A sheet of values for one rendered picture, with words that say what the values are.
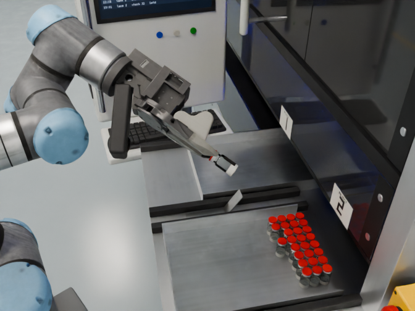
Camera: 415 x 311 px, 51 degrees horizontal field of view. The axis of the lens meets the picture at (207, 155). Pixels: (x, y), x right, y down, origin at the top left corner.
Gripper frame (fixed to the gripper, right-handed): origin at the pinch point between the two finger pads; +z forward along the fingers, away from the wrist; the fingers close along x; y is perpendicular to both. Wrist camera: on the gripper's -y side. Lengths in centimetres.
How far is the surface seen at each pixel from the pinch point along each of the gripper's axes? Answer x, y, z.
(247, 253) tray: 31.8, -7.0, 20.0
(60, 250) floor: 156, -51, -35
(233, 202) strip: 39.2, 1.8, 11.5
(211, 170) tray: 54, 8, 2
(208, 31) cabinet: 73, 51, -27
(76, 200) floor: 181, -29, -48
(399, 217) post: 0.3, 10.4, 31.8
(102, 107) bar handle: 77, 7, -40
